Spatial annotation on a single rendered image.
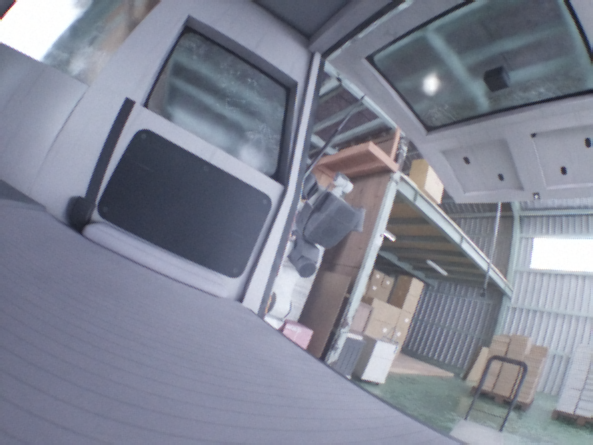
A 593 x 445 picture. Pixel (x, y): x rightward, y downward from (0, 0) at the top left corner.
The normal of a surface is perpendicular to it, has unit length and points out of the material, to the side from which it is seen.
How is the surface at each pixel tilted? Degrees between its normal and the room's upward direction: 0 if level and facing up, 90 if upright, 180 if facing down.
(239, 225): 90
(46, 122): 88
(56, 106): 88
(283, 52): 95
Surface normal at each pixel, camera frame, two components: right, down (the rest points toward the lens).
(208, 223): 0.48, -0.01
